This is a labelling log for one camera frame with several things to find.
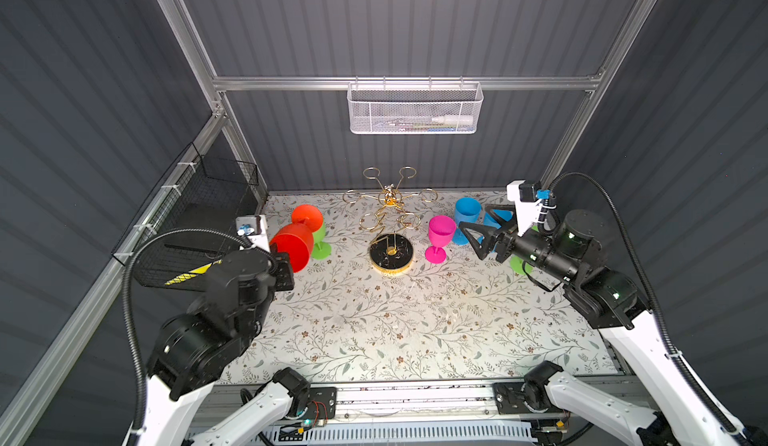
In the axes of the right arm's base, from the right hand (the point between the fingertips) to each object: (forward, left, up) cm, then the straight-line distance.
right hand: (478, 219), depth 58 cm
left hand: (-5, +40, -2) cm, 40 cm away
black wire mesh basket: (+20, +69, -12) cm, 73 cm away
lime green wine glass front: (+19, +43, -39) cm, 61 cm away
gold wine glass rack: (+18, +18, -39) cm, 46 cm away
